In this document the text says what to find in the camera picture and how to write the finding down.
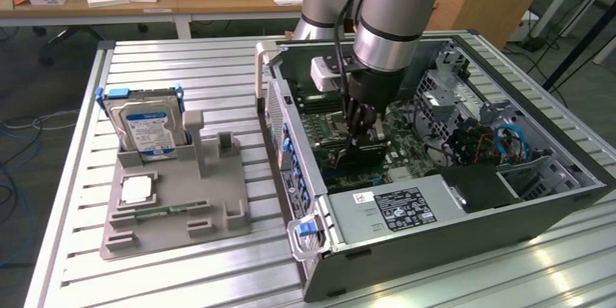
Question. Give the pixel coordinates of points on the green motherboard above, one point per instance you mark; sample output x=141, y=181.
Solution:
x=410, y=142

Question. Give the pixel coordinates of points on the grey printed parts rack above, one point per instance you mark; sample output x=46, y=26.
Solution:
x=183, y=192

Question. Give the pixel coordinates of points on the silver CPU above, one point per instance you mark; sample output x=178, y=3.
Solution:
x=135, y=190

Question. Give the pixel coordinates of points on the blue case latch tab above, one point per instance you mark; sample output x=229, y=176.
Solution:
x=306, y=230

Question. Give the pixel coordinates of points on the black slanted pole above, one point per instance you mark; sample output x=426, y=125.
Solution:
x=554, y=79

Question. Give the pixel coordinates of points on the green loose RAM stick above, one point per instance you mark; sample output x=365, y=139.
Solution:
x=163, y=211

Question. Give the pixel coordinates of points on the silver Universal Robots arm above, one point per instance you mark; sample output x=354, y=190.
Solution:
x=390, y=16

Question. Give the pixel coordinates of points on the wooden desk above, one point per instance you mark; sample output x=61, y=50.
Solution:
x=73, y=8

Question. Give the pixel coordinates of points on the CPU socket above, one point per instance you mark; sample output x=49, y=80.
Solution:
x=337, y=124

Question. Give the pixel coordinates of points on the grey power supply unit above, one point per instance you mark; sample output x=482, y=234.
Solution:
x=357, y=221

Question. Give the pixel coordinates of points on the white table frame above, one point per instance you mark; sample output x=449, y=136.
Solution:
x=607, y=41

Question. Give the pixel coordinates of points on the open black PC case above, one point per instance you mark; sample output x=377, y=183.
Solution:
x=434, y=250

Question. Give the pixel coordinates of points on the metal drive cage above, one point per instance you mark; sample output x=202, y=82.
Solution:
x=447, y=106

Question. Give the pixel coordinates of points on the black office chair base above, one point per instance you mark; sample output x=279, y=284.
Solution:
x=63, y=37

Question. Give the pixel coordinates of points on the black graphics card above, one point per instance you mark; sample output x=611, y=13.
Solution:
x=366, y=160

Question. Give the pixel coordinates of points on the hard disk with blue caddy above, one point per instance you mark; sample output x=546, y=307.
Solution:
x=145, y=131

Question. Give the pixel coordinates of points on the metal disk bay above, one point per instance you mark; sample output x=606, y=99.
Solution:
x=539, y=178

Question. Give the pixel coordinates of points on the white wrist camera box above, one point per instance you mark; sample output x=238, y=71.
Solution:
x=325, y=77

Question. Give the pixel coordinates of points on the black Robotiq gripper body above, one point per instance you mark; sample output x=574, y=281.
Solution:
x=375, y=88

